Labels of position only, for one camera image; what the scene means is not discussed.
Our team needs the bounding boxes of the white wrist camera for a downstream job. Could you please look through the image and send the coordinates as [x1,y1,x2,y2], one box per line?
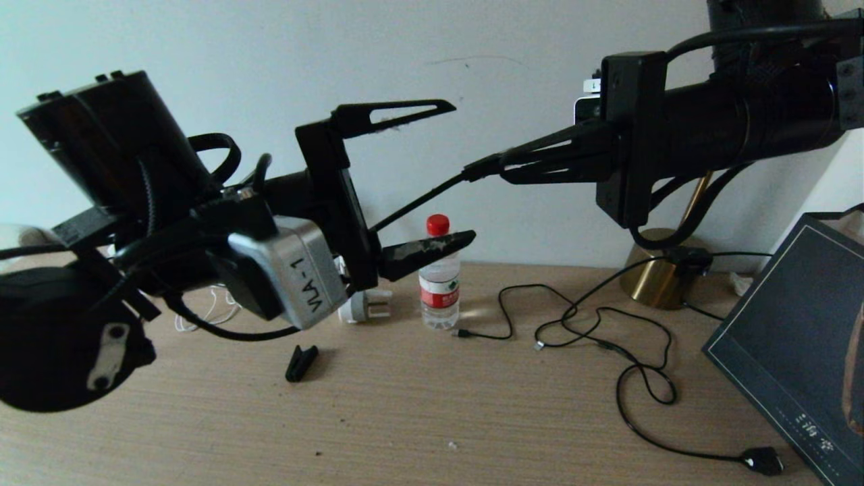
[574,78,603,126]
[228,216,348,331]

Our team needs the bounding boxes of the black ethernet cable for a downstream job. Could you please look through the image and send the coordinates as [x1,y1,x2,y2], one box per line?
[370,154,506,234]

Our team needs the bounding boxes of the tan bag handle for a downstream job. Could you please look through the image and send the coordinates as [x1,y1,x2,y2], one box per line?
[840,297,864,436]

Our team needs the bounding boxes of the black lamp power cord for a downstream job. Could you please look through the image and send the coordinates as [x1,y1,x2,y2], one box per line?
[678,251,772,321]

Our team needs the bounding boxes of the black usb cables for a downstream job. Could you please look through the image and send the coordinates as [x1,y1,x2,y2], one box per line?
[533,307,785,476]

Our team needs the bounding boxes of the black camera cable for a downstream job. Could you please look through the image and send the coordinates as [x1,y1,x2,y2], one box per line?
[111,133,304,342]
[628,20,864,250]

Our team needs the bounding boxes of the black right camera cable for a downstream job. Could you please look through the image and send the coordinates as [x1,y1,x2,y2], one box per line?
[628,20,864,250]

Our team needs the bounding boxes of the small black plastic clip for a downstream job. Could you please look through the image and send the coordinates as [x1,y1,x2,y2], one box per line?
[284,345,320,383]

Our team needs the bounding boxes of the white round plug adapter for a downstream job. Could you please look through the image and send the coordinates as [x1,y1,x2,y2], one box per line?
[337,289,394,325]

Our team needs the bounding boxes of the dark teal paper bag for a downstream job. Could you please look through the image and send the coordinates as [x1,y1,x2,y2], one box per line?
[702,205,864,486]

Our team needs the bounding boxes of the black block on lamp base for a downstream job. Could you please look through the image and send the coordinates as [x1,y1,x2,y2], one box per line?
[665,246,712,279]

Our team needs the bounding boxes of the black left camera cable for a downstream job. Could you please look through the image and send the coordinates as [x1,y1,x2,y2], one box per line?
[111,133,304,342]

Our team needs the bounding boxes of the clear water bottle red cap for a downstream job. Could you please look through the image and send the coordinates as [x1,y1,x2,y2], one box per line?
[418,215,461,331]

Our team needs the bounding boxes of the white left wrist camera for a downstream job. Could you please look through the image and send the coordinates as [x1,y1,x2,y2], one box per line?
[228,216,348,331]

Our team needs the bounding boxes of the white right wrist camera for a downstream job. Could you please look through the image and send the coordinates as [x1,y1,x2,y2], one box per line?
[574,78,603,126]

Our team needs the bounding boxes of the brass desk lamp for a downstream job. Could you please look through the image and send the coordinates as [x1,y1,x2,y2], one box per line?
[619,169,715,311]

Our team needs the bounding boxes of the black USB charging cable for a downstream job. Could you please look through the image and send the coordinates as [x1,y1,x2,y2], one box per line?
[454,255,666,342]

